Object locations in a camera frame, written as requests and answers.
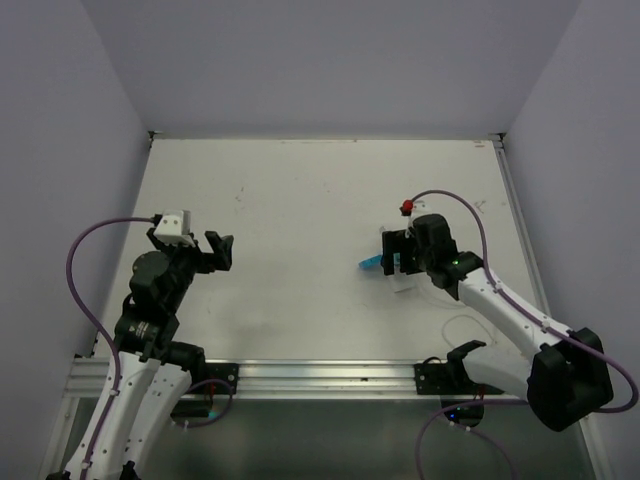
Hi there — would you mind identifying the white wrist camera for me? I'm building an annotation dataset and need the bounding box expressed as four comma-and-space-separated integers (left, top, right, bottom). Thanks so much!
152, 210, 196, 247
399, 199, 433, 217

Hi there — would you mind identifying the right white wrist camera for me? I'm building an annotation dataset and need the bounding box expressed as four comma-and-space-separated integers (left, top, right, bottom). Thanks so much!
399, 199, 433, 217

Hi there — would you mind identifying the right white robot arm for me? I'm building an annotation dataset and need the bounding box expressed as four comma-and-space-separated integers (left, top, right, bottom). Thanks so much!
381, 214, 614, 432

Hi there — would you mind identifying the aluminium front rail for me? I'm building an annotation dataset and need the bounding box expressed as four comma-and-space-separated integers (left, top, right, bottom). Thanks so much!
64, 357, 591, 401

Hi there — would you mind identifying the aluminium right side rail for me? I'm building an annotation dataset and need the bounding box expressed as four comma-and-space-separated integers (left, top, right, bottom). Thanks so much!
490, 134, 551, 314

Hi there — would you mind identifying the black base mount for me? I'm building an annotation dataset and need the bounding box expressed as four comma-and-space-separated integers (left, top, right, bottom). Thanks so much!
186, 362, 240, 398
413, 357, 503, 396

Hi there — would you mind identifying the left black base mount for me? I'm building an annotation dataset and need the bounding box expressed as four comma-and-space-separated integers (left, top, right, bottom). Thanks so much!
186, 362, 240, 398

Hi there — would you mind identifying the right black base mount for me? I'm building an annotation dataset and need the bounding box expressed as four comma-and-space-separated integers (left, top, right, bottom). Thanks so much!
413, 357, 503, 396

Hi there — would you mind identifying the white power strip socket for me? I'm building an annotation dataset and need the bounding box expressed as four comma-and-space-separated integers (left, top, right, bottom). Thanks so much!
379, 226, 416, 293

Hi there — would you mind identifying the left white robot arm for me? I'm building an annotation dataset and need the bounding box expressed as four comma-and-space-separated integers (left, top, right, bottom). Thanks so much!
52, 226, 236, 479

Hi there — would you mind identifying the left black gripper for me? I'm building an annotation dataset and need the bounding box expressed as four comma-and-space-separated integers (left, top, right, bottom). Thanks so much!
148, 227, 232, 311

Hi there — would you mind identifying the blue plug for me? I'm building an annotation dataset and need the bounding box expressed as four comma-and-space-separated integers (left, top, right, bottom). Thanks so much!
358, 254, 382, 270

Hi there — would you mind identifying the white thin cable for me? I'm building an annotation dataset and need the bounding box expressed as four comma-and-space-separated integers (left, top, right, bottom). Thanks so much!
424, 279, 501, 351

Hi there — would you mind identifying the aluminium rail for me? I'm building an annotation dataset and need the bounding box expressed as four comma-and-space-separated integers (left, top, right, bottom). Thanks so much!
64, 357, 591, 401
490, 134, 551, 314

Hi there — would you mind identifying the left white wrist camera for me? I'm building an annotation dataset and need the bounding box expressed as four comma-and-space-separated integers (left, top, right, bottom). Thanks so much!
152, 210, 196, 247

